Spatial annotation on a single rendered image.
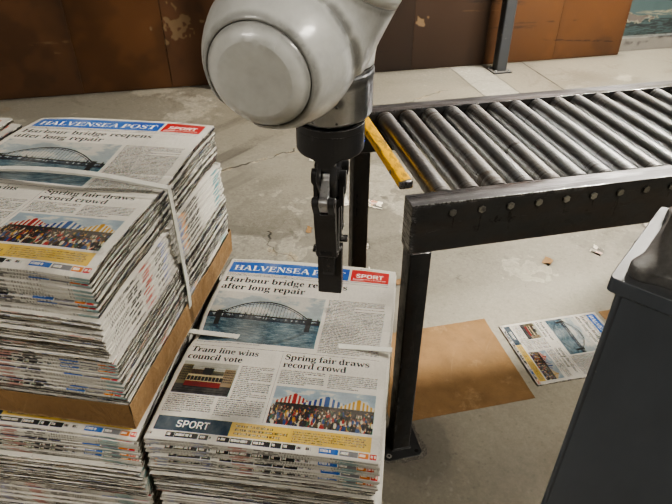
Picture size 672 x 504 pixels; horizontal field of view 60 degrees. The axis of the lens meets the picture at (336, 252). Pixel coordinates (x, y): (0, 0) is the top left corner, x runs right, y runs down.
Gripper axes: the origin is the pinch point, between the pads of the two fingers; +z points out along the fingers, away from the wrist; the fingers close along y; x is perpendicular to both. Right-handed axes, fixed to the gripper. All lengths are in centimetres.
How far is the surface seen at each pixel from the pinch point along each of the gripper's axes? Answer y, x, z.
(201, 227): -8.9, -20.0, 1.3
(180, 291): 1.3, -20.1, 5.0
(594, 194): -58, 50, 18
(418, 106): -99, 11, 16
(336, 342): -0.5, 0.8, 13.5
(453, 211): -47, 19, 18
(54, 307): 17.0, -26.5, -4.8
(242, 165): -211, -76, 97
